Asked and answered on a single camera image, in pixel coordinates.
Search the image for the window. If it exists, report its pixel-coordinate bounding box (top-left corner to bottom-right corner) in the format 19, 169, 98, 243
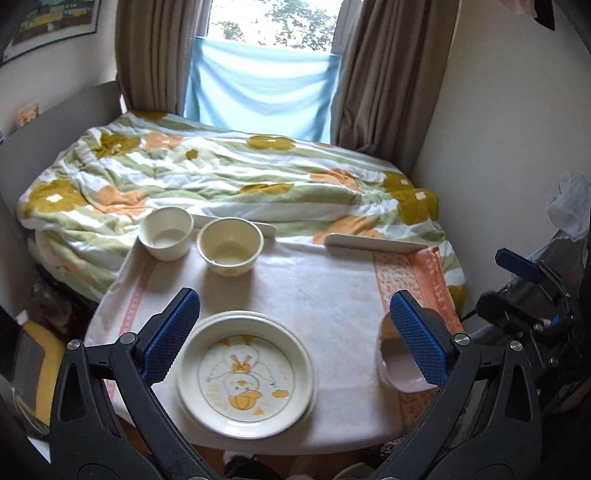
210, 0, 363, 57

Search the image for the grey hanging garment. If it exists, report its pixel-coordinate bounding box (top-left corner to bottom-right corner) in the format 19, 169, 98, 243
526, 231, 591, 283

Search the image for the light blue cloth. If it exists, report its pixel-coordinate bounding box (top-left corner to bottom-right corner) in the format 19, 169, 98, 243
184, 37, 343, 145

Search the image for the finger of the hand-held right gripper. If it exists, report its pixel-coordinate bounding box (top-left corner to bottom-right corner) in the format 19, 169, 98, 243
475, 292, 525, 326
495, 248, 544, 283

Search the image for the yellow cushion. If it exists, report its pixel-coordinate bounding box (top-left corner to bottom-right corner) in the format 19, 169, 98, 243
21, 320, 68, 428

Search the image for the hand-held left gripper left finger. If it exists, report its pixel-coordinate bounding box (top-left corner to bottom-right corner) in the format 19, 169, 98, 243
48, 287, 204, 480

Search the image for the white round bowl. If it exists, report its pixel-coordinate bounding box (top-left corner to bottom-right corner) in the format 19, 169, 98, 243
139, 207, 194, 262

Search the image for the grey headboard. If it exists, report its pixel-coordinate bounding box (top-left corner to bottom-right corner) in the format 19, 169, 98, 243
0, 80, 123, 217

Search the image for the cream round bowl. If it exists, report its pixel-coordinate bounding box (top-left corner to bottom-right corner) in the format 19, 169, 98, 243
197, 217, 265, 277

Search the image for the white hanging garment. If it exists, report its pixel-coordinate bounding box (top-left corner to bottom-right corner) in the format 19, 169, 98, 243
547, 171, 591, 241

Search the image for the white duck plate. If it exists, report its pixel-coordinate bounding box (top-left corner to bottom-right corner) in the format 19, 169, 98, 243
178, 314, 319, 439

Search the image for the floral striped blanket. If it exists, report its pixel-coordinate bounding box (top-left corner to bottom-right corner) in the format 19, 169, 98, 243
16, 111, 468, 315

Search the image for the brown curtain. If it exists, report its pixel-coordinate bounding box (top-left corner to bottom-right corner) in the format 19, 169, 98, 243
115, 0, 213, 121
332, 0, 461, 172

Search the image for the black hanging object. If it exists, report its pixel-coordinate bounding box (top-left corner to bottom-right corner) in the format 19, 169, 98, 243
533, 0, 557, 31

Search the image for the dark screen device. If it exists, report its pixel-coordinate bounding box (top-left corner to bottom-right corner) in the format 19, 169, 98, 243
10, 330, 48, 403

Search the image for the framed wall poster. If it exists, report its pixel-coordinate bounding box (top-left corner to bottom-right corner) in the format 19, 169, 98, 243
0, 0, 100, 63

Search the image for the white tablecloth with orange border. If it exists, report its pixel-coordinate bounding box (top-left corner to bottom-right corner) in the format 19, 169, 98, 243
85, 240, 465, 450

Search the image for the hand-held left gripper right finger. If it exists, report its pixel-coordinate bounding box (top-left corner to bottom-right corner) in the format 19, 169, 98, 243
369, 290, 544, 480

